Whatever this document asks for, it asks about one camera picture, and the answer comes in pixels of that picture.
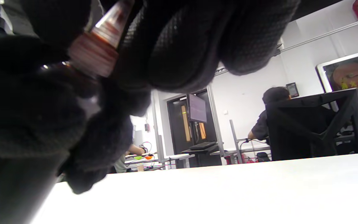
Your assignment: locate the black keyboard stand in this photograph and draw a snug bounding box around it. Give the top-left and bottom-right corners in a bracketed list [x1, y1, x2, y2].
[181, 142, 223, 168]

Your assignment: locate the white framed poster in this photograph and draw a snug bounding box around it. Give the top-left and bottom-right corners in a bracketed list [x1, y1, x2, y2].
[316, 51, 358, 122]

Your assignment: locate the dark bottle with red cap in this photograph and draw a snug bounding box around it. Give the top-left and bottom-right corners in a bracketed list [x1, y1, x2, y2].
[0, 0, 135, 224]

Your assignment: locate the metal rail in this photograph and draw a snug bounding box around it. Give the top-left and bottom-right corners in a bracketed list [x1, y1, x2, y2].
[278, 18, 358, 54]

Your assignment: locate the person's right hand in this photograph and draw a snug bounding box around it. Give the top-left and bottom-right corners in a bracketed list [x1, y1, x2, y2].
[0, 0, 301, 195]

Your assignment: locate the aluminium frame post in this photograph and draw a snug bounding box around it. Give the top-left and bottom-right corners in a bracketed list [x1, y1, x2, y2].
[207, 84, 227, 156]

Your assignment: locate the hanging monitor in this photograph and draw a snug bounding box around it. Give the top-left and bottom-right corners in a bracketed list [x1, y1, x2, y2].
[187, 93, 208, 124]

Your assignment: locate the small black wall frame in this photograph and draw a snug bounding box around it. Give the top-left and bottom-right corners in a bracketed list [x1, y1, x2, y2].
[286, 82, 300, 98]

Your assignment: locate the dark door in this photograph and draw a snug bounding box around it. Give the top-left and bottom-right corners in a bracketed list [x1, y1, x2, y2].
[167, 90, 220, 156]

